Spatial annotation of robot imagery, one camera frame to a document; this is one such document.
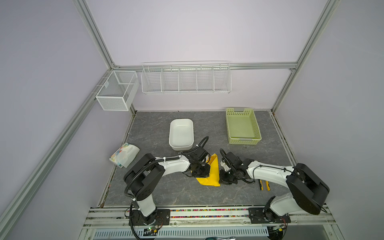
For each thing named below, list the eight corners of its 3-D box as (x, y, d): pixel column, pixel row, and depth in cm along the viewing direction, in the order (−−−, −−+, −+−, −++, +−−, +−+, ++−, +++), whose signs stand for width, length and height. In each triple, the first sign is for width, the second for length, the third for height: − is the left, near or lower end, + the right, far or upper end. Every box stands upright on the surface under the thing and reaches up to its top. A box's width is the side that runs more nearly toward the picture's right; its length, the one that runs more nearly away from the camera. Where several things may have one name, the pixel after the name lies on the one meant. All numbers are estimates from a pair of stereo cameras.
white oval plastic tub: (167, 152, 100) (166, 147, 95) (171, 123, 116) (170, 118, 111) (193, 152, 100) (193, 146, 95) (194, 123, 116) (194, 118, 111)
